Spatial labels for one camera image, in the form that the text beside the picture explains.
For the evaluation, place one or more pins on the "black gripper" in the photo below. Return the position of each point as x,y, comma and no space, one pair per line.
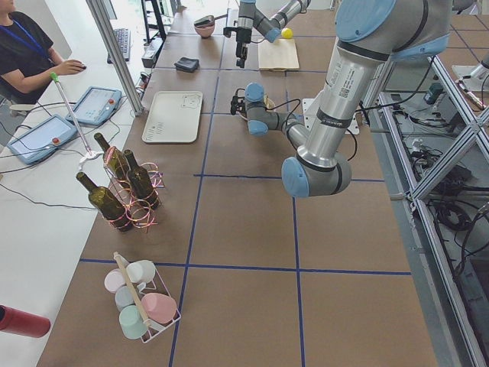
242,112
242,37

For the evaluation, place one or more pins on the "white round plate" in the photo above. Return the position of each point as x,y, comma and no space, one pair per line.
269,103

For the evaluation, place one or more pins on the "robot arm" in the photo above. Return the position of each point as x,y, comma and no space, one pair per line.
368,33
251,18

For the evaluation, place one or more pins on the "cream bear tray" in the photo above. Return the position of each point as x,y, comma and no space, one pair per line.
173,117

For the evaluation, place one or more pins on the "wooden cutting board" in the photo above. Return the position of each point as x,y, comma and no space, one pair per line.
278,56

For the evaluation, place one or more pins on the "pink bowl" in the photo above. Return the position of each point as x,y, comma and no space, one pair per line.
205,31

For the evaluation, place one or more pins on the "metal scoop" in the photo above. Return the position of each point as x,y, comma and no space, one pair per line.
207,20

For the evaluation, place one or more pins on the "grey folded cloth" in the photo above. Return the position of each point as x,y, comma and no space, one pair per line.
186,64

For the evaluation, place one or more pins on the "black keyboard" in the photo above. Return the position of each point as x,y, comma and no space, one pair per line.
123,38

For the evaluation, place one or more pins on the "middle green wine bottle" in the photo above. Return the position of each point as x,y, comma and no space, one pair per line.
140,181

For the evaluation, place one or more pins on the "green wine bottle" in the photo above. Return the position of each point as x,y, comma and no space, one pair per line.
106,203
113,159
140,181

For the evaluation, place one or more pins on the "back green wine bottle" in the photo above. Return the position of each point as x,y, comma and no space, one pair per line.
113,159

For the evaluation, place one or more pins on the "far blue teach pendant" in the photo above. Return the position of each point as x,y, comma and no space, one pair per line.
96,105

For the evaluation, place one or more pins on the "blue teach pendant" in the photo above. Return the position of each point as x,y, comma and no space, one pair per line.
42,140
96,105

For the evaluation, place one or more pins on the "front green wine bottle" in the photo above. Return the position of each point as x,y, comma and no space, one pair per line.
106,203

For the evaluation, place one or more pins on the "pink rod with green tip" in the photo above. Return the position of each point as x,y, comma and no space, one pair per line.
90,154

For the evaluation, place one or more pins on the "white cup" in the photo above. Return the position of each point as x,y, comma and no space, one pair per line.
141,271

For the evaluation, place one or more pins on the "near blue teach pendant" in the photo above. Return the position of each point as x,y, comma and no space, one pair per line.
42,140

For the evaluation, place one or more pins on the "light pink cup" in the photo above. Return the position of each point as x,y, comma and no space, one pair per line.
114,280

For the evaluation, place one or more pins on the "person in black shirt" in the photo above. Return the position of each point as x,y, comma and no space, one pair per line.
28,57

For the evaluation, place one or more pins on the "grey cup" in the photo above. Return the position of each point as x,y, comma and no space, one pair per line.
123,298

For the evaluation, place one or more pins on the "pale green cup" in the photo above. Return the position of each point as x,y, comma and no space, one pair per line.
131,322

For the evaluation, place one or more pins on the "red thermos bottle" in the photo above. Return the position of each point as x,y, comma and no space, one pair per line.
22,323

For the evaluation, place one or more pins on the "copper wire bottle rack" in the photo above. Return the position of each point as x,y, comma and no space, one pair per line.
138,210

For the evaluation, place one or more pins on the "aluminium frame post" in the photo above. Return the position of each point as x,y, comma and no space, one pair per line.
101,18

